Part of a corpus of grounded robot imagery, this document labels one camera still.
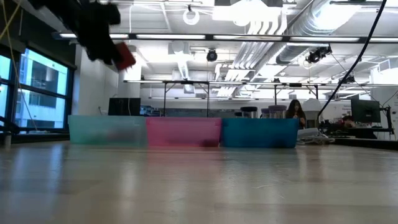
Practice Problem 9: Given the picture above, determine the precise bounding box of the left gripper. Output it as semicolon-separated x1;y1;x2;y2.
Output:
29;0;123;67

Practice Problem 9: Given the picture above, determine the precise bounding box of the red long charger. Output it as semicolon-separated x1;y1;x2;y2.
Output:
114;42;137;72

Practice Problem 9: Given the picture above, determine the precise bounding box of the black capped blue sand hourglass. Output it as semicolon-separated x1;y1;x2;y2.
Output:
239;106;259;119

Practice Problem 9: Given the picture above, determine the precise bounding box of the black cabinet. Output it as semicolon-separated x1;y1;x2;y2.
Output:
108;97;141;116

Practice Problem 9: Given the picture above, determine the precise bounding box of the large window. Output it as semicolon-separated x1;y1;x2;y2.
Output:
0;46;75;130

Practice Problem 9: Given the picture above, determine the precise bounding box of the long ceiling light bar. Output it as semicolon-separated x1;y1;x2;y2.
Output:
52;32;398;44

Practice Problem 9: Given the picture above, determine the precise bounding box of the green plastic bin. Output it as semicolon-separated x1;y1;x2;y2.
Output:
68;114;148;147

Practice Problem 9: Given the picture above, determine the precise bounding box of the black metal rack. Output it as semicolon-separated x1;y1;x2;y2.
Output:
124;80;321;118

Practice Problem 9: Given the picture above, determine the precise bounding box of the pink plastic bin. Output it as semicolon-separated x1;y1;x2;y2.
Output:
145;116;223;147

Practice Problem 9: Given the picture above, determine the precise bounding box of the teal plastic bin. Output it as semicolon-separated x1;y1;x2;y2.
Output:
220;117;300;149

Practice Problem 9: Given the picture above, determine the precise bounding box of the person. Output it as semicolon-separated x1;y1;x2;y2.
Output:
340;115;357;129
285;99;307;129

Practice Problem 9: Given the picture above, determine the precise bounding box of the white light bulb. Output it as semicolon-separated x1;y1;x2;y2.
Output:
302;98;323;129

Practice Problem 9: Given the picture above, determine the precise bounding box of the black monitor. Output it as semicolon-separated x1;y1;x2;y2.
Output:
350;98;382;124

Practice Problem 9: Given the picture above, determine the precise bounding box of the white ring lamp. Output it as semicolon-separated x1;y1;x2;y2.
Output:
182;9;201;26

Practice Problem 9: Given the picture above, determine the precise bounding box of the yellow cable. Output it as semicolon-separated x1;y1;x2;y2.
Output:
0;0;38;131

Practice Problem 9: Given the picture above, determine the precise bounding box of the silver ventilation duct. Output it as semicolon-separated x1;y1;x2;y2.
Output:
275;0;361;65

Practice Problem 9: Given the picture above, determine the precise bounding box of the thin black cable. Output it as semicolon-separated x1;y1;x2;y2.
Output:
317;0;389;121

